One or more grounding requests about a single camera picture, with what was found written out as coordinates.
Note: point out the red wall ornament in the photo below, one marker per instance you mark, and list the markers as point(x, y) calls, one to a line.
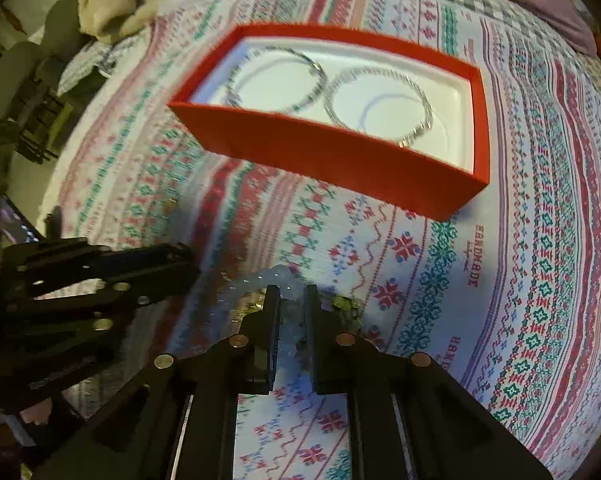
point(15, 17)

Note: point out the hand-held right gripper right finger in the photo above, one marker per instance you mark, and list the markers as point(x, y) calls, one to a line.
point(310, 332)

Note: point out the red jewelry box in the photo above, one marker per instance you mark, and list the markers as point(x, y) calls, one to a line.
point(330, 160)

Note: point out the dark screen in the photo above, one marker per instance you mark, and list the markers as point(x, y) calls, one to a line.
point(15, 225)

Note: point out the grey chair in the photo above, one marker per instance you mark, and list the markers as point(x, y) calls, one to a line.
point(15, 80)

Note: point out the printed patterned blanket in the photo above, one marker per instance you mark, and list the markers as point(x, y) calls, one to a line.
point(480, 240)

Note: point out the black metal stand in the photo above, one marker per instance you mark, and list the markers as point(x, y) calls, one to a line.
point(43, 125)

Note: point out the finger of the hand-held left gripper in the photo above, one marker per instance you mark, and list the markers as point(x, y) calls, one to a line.
point(130, 260)
point(145, 292)

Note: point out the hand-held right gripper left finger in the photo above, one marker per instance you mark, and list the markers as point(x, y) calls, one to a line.
point(275, 332)

